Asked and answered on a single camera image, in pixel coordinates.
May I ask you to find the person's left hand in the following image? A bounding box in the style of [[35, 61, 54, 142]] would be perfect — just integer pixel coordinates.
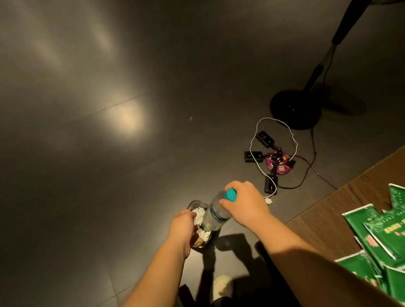
[[165, 208, 204, 260]]

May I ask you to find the person's right hand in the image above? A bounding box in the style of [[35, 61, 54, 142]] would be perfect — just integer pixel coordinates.
[[217, 176, 274, 235]]

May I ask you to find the clear plastic water bottle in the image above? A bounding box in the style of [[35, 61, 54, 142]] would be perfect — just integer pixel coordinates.
[[196, 187, 243, 234]]

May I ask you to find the person's right forearm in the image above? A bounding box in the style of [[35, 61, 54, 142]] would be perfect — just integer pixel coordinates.
[[254, 195, 404, 307]]

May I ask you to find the black trash bin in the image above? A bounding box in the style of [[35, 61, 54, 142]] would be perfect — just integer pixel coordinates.
[[183, 198, 220, 254]]

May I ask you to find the black power adapter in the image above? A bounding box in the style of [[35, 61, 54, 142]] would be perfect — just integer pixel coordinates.
[[244, 148, 266, 164], [255, 128, 277, 150]]

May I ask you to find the pink power socket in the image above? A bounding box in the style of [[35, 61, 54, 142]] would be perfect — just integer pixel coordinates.
[[264, 149, 295, 176]]

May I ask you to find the white shoe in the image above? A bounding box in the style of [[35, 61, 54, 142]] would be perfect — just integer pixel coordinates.
[[209, 273, 236, 301]]

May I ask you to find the black standing fan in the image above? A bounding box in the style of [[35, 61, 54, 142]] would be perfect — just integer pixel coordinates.
[[253, 0, 405, 135]]

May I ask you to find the white cable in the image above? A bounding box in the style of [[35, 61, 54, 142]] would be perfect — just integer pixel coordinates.
[[245, 113, 305, 190]]

